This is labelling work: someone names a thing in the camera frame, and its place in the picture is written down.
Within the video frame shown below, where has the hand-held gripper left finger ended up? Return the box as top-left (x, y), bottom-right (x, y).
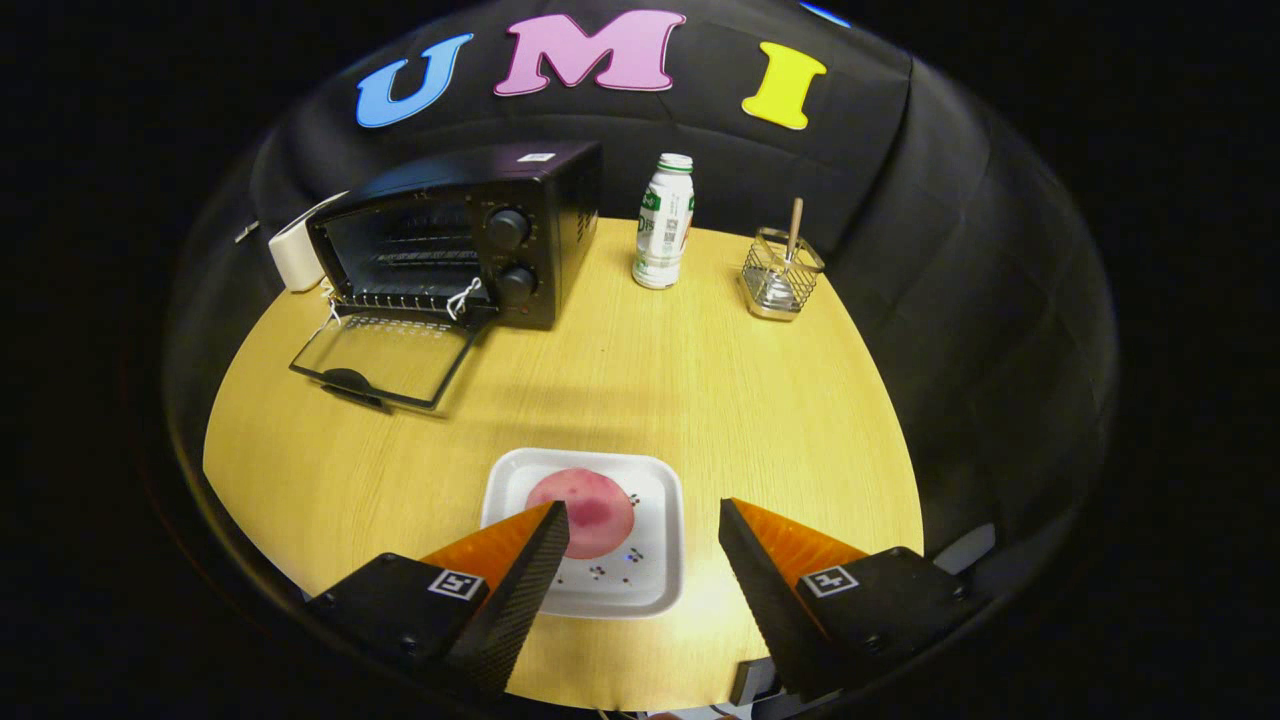
top-left (305, 500), bottom-right (571, 699)

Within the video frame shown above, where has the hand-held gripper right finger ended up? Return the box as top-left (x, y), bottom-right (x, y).
top-left (718, 497), bottom-right (966, 704)

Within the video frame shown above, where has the round pink food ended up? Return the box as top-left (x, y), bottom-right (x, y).
top-left (525, 468), bottom-right (636, 561)

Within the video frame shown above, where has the white square plate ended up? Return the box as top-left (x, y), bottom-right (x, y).
top-left (480, 447), bottom-right (686, 619)

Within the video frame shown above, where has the black toaster oven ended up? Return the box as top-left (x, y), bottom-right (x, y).
top-left (288, 140), bottom-right (604, 413)

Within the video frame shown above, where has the small white toaster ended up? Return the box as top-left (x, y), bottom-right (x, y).
top-left (268, 192), bottom-right (349, 293)

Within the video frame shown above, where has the white drink bottle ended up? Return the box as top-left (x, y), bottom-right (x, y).
top-left (632, 153), bottom-right (696, 291)

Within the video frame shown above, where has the wire mesh holder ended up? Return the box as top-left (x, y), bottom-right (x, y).
top-left (740, 227), bottom-right (826, 322)

